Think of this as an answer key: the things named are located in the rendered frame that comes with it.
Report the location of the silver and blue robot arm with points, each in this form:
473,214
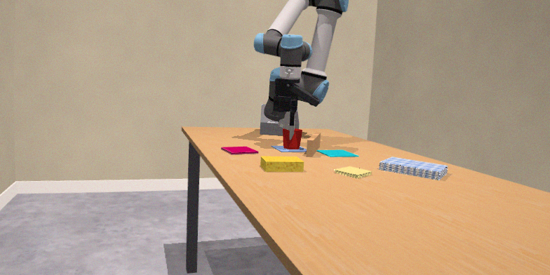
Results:
312,88

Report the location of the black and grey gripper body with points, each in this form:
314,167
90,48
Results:
286,98

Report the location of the pale yellow sticky-note pad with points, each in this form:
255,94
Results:
353,172

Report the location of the magenta square pad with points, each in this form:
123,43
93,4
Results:
239,150

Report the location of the yellow sponge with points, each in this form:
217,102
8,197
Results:
282,164

